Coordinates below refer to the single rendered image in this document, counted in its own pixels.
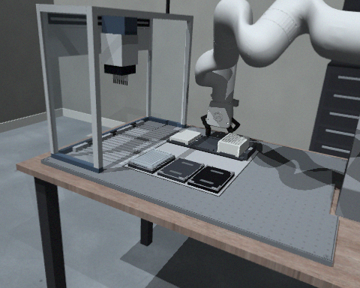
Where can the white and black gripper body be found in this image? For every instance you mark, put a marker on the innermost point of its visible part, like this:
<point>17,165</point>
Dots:
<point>220,114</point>

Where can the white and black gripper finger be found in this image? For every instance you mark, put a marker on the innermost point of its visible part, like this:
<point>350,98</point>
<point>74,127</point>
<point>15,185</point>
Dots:
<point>208,129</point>
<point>230,129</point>

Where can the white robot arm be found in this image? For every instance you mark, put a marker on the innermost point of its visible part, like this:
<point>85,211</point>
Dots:
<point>334,34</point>

